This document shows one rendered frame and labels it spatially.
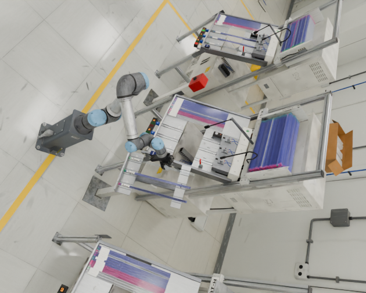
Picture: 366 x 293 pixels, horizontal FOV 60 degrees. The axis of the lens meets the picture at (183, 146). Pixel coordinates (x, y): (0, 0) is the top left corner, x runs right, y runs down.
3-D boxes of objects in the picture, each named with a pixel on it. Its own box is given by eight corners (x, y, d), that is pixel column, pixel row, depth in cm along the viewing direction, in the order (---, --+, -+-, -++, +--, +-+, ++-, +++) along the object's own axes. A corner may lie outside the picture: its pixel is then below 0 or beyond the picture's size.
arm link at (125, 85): (119, 75, 186) (135, 154, 199) (132, 73, 194) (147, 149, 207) (107, 77, 193) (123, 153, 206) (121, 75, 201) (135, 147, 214)
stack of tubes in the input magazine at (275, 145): (247, 170, 227) (282, 164, 209) (261, 120, 256) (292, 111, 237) (257, 180, 233) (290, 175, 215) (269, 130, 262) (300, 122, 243)
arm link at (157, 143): (155, 134, 209) (164, 139, 205) (159, 143, 218) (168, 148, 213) (147, 142, 206) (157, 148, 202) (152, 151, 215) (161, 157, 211)
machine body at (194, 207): (122, 185, 314) (162, 177, 271) (149, 133, 353) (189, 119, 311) (164, 218, 344) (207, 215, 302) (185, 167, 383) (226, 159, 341)
